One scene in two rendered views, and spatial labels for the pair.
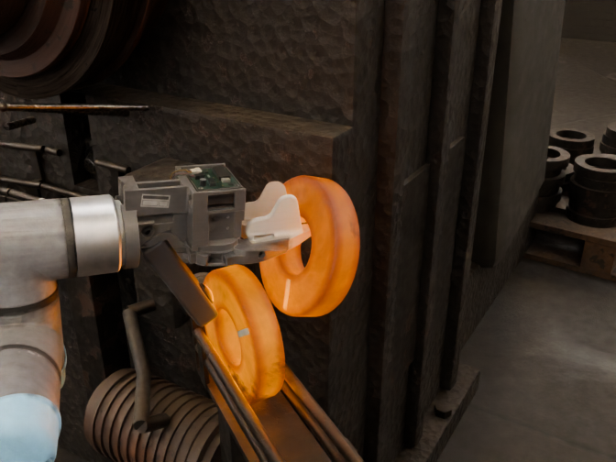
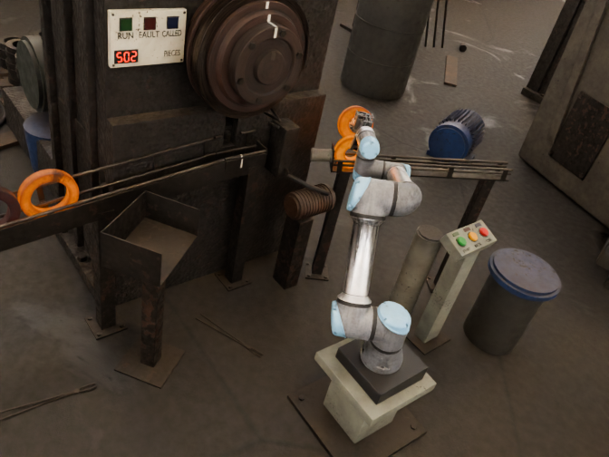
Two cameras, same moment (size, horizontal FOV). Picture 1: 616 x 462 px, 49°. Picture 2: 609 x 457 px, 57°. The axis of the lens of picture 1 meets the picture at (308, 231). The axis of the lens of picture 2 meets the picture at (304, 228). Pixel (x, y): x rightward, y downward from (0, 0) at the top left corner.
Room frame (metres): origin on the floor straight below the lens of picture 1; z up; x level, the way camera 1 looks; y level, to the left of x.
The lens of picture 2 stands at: (0.26, 2.22, 1.85)
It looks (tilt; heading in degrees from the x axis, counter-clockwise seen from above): 36 degrees down; 283
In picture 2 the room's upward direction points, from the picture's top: 14 degrees clockwise
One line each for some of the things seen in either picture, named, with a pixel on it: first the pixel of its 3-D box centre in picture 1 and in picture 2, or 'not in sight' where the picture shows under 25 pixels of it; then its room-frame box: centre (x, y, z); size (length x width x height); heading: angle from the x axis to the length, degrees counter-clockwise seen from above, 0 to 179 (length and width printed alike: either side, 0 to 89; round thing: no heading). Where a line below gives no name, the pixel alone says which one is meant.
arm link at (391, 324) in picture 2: not in sight; (389, 325); (0.22, 0.80, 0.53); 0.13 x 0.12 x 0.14; 18
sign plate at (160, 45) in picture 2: not in sight; (148, 37); (1.28, 0.65, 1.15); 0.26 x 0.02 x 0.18; 59
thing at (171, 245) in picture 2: not in sight; (149, 300); (1.03, 0.98, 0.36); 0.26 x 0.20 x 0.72; 94
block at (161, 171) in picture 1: (171, 242); (281, 147); (0.91, 0.20, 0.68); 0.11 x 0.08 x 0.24; 149
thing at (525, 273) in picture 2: not in sight; (507, 304); (-0.25, 0.03, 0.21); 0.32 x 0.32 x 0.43
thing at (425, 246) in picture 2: not in sight; (412, 277); (0.19, 0.16, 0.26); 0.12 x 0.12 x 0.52
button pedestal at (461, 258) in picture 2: not in sight; (448, 288); (0.04, 0.21, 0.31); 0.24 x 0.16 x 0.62; 59
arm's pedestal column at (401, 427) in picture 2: not in sight; (364, 395); (0.21, 0.79, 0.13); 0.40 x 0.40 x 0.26; 57
